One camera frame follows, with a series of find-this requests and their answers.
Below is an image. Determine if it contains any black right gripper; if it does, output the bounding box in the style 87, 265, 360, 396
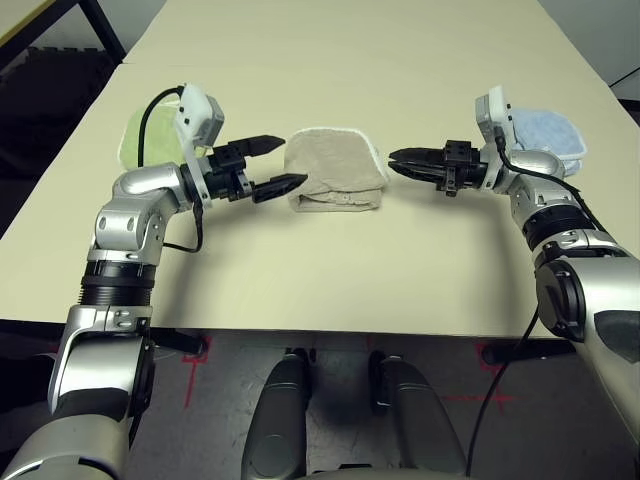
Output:
387, 139, 490, 199

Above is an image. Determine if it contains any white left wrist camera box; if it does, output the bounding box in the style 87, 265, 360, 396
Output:
172, 82, 228, 209

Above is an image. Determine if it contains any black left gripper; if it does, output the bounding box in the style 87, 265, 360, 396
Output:
202, 134, 309, 204

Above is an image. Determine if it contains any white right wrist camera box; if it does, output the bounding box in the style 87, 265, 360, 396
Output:
473, 85, 517, 192

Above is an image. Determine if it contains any green folded towel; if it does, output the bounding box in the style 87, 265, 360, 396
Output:
115, 92, 214, 171

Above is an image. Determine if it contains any light blue folded towel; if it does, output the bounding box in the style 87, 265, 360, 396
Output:
510, 105, 588, 176

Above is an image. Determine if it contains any black foam floor mat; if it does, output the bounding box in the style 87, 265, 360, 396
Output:
0, 46, 119, 236

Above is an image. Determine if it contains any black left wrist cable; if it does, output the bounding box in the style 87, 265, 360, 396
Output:
137, 87, 206, 254

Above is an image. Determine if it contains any black table foot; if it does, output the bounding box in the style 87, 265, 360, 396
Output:
149, 329, 209, 354

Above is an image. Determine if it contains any light grey robot torso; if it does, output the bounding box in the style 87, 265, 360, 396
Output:
299, 464, 466, 480

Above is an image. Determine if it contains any dark grey robot left leg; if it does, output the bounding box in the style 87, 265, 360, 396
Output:
241, 348, 314, 480

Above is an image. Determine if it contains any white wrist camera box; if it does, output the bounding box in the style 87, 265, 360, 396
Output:
473, 85, 517, 192
172, 82, 228, 209

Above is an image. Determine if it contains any beige towel with white trim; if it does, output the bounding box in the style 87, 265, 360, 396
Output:
282, 127, 392, 214

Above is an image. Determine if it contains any side table with black frame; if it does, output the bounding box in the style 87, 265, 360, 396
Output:
0, 0, 126, 64

